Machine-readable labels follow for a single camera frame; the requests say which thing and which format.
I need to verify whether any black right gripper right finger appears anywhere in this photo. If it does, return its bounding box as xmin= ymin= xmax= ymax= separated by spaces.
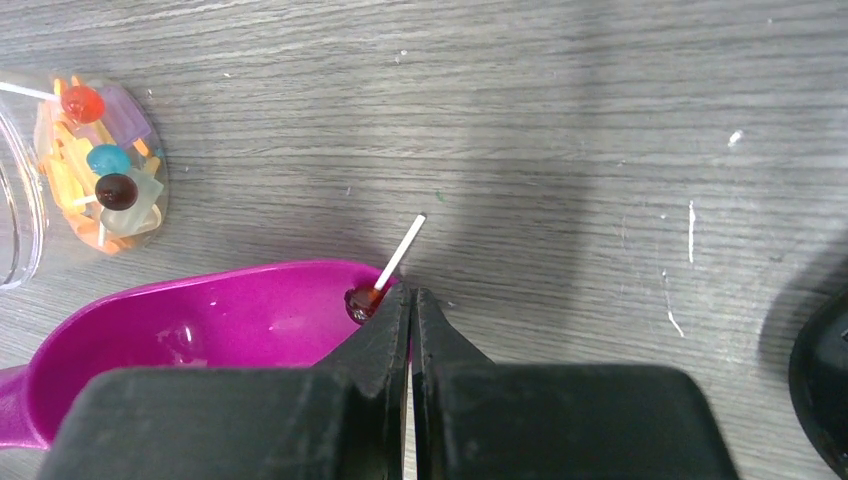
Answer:
xmin=410 ymin=289 xmax=738 ymax=479

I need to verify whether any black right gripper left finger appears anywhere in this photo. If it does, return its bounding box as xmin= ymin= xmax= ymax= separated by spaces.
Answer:
xmin=39 ymin=283 xmax=411 ymax=479

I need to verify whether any magenta plastic scoop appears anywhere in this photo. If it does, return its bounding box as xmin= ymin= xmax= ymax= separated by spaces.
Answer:
xmin=1 ymin=260 xmax=380 ymax=450

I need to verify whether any dark red ball lollipop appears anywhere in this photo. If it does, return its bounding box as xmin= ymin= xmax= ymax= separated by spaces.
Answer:
xmin=344 ymin=213 xmax=427 ymax=325

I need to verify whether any clear plastic jar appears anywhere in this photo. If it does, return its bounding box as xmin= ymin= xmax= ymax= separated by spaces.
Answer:
xmin=1 ymin=70 xmax=168 ymax=290

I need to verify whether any clear round jar lid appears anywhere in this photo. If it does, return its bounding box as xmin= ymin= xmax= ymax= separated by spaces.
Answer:
xmin=788 ymin=291 xmax=847 ymax=479

